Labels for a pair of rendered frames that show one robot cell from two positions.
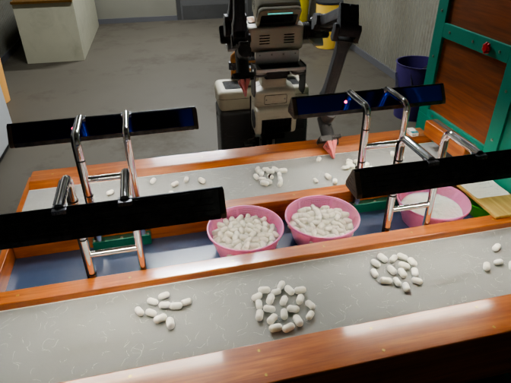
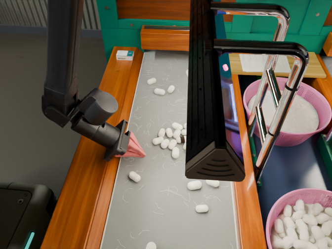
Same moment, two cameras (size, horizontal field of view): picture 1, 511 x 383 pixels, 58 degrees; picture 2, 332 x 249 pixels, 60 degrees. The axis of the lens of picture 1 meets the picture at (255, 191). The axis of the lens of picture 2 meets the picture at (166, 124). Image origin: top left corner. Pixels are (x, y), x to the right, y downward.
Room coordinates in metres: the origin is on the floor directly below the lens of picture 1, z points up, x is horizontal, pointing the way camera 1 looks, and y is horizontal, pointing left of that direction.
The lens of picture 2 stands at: (1.61, 0.09, 1.38)
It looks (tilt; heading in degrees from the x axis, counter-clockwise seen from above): 46 degrees down; 287
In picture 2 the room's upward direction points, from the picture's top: straight up
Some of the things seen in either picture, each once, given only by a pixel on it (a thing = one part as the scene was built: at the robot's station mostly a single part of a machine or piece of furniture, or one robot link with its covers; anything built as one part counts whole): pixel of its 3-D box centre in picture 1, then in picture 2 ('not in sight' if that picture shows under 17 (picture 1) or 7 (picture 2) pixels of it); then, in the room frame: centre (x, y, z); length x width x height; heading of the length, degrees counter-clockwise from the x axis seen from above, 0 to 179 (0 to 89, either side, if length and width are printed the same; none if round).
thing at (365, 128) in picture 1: (370, 150); (234, 107); (1.60, -0.45, 0.90); 0.20 x 0.19 x 0.45; 103
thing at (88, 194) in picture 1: (113, 181); not in sight; (1.38, 0.49, 0.90); 0.20 x 0.19 x 0.45; 103
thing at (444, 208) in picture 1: (430, 211); (280, 116); (1.44, -0.67, 0.71); 0.22 x 0.22 x 0.06
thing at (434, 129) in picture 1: (448, 139); (182, 38); (1.83, -0.85, 0.83); 0.30 x 0.06 x 0.07; 13
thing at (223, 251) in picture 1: (245, 237); not in sight; (1.28, 0.04, 0.72); 0.27 x 0.27 x 0.10
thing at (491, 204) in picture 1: (484, 191); (273, 62); (1.49, -0.88, 0.77); 0.33 x 0.15 x 0.01; 13
